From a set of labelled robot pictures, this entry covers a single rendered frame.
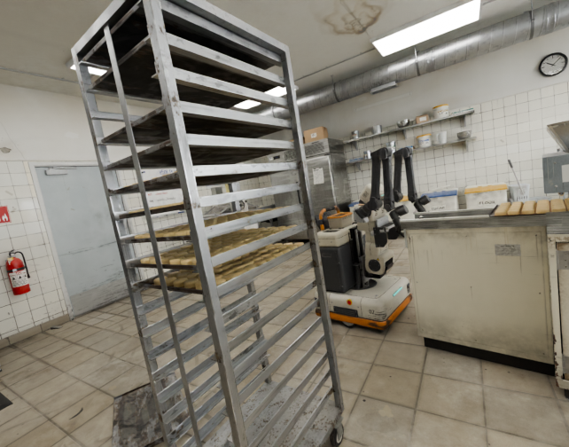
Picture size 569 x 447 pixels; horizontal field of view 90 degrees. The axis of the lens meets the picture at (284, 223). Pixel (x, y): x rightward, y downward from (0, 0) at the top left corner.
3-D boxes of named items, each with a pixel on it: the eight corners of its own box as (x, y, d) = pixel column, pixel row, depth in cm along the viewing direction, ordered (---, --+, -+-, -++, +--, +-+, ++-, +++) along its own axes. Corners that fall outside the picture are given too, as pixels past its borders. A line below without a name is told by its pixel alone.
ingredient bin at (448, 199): (424, 239, 494) (419, 194, 485) (428, 231, 546) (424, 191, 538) (461, 237, 464) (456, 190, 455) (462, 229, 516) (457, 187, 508)
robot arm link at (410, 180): (405, 149, 236) (401, 149, 228) (413, 147, 232) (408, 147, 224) (411, 200, 241) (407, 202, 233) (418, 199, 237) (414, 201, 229)
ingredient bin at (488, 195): (468, 237, 460) (463, 189, 451) (470, 229, 511) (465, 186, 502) (510, 235, 428) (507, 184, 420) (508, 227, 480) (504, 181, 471)
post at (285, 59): (339, 407, 142) (283, 49, 123) (344, 409, 141) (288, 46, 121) (336, 411, 140) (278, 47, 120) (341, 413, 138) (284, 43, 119)
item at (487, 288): (556, 347, 176) (547, 204, 166) (557, 380, 151) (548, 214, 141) (432, 325, 224) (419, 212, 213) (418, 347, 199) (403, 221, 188)
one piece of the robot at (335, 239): (322, 302, 258) (307, 212, 248) (351, 282, 297) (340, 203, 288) (355, 309, 235) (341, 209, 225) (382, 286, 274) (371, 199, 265)
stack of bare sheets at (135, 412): (192, 426, 162) (191, 421, 162) (112, 469, 143) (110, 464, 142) (175, 374, 214) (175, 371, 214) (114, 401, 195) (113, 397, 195)
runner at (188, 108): (290, 129, 128) (289, 122, 128) (295, 128, 127) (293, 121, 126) (159, 112, 77) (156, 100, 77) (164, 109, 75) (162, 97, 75)
